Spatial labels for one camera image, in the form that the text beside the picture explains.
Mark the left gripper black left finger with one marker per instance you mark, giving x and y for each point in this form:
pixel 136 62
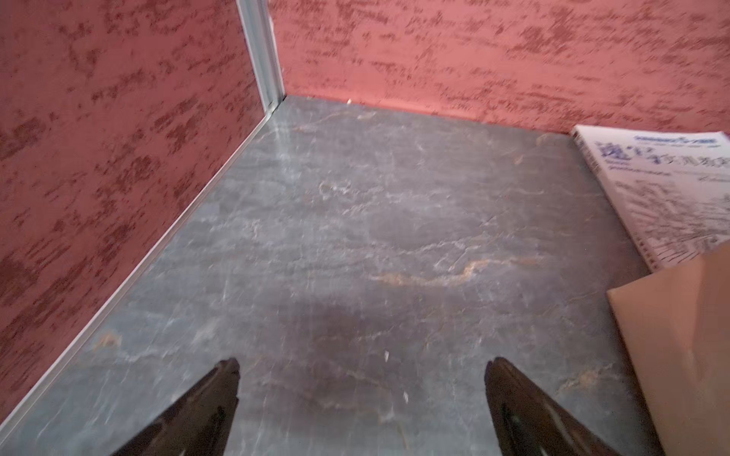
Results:
pixel 198 423

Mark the blue checkered paper bag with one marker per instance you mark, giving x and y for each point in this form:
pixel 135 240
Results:
pixel 675 324

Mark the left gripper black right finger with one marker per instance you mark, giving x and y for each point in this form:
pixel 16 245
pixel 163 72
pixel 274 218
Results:
pixel 527 421

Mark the white printed booklet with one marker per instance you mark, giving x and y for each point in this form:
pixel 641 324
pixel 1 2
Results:
pixel 670 190

